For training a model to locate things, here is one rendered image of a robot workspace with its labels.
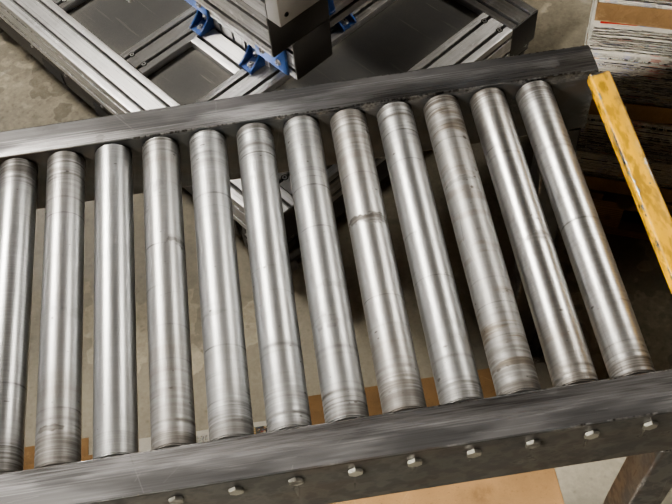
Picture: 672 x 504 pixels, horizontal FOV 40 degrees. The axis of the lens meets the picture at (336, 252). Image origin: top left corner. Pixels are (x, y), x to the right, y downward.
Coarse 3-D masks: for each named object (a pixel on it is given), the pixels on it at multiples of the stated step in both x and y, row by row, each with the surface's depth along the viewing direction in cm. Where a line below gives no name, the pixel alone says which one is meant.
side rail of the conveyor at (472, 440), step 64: (576, 384) 102; (640, 384) 102; (192, 448) 101; (256, 448) 101; (320, 448) 100; (384, 448) 100; (448, 448) 100; (512, 448) 102; (576, 448) 105; (640, 448) 108
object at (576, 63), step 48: (576, 48) 130; (240, 96) 129; (288, 96) 129; (336, 96) 128; (384, 96) 128; (432, 96) 128; (576, 96) 132; (0, 144) 127; (48, 144) 127; (96, 144) 126
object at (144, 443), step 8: (256, 424) 188; (264, 424) 188; (200, 432) 188; (208, 432) 188; (256, 432) 187; (264, 432) 187; (144, 440) 187; (200, 440) 187; (208, 440) 187; (144, 448) 186
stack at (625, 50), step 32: (608, 0) 157; (640, 0) 155; (608, 32) 161; (640, 32) 160; (608, 64) 167; (640, 64) 166; (640, 96) 172; (640, 128) 180; (608, 160) 189; (608, 192) 200; (608, 224) 206; (640, 224) 206
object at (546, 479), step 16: (432, 384) 191; (320, 400) 190; (368, 400) 190; (432, 400) 189; (320, 416) 188; (480, 480) 179; (496, 480) 179; (512, 480) 179; (528, 480) 178; (544, 480) 178; (384, 496) 179; (400, 496) 178; (416, 496) 178; (432, 496) 178; (448, 496) 178; (464, 496) 178; (480, 496) 177; (496, 496) 177; (512, 496) 177; (528, 496) 177; (544, 496) 177; (560, 496) 176
